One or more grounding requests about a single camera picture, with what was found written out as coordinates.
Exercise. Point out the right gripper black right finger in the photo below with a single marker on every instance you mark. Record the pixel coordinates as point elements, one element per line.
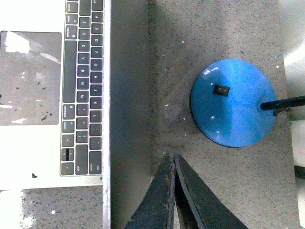
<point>198,207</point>

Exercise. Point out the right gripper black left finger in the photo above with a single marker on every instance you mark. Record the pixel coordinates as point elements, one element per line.
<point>156,210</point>

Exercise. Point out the silver laptop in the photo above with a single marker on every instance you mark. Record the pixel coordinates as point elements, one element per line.
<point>74,113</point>

